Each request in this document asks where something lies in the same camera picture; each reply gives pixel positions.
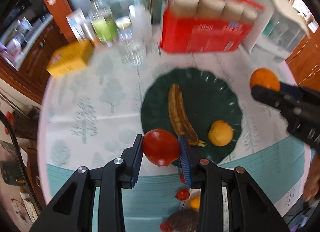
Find orange mandarin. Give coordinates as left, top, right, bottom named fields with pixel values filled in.
left=249, top=68, right=280, bottom=91

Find small orange kumquat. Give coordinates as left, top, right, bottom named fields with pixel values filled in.
left=189, top=196, right=201, bottom=210

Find dark avocado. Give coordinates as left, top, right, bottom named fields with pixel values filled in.
left=167, top=209, right=199, bottom=232

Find right hand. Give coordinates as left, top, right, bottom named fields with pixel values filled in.
left=303, top=152, right=320, bottom=202

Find white appliance with clear lid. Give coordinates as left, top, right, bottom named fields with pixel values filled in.
left=242, top=0, right=310, bottom=62

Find small red cherry tomato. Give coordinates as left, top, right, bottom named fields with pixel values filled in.
left=175, top=189, right=190, bottom=201

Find yellow round pear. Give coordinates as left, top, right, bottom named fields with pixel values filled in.
left=208, top=120, right=234, bottom=147

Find dark green leaf plate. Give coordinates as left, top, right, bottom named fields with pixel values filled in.
left=140, top=68, right=242, bottom=164

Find cherry tomato near lychee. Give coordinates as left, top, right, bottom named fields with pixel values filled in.
left=159, top=222, right=174, bottom=232

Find white patterned tablecloth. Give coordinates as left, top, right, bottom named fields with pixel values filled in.
left=37, top=31, right=312, bottom=232

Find brown overripe banana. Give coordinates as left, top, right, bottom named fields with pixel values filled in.
left=168, top=84, right=206, bottom=147

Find red paper cup package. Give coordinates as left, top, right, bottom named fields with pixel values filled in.
left=159, top=0, right=265, bottom=53

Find yellow tin box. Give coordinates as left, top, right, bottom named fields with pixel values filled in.
left=46, top=39, right=93, bottom=77

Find clear drinking glass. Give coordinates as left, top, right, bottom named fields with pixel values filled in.
left=116, top=17, right=146, bottom=66

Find white plastic bottle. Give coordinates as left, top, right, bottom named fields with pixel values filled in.
left=129, top=4, right=153, bottom=46

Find white blue carton box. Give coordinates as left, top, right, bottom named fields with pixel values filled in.
left=66, top=8, right=96, bottom=43

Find green label liquid bottle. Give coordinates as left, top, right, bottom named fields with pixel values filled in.
left=88, top=0, right=118, bottom=46

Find black cable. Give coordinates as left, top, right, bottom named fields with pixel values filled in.
left=0, top=110, right=46, bottom=210

